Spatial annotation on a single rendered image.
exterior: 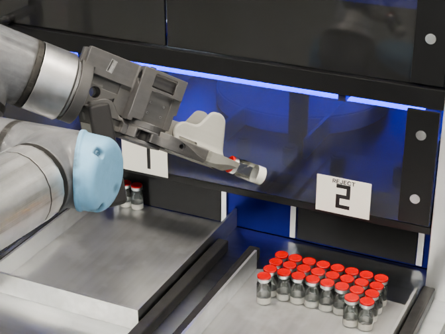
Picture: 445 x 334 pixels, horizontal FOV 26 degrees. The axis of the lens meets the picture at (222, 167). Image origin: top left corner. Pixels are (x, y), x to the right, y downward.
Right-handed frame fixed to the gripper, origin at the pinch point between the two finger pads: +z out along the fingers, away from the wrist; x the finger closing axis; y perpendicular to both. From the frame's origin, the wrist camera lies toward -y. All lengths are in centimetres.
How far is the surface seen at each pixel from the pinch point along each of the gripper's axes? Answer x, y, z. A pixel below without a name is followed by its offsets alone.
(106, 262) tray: 44.5, -18.4, 5.4
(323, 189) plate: 24.5, 3.4, 27.4
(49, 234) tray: 53, -18, -3
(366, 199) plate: 19.8, 4.0, 32.1
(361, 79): 15.6, 19.3, 22.3
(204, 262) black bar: 35.3, -13.1, 17.5
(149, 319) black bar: 24.4, -22.6, 7.7
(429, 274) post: 15.7, -3.4, 44.1
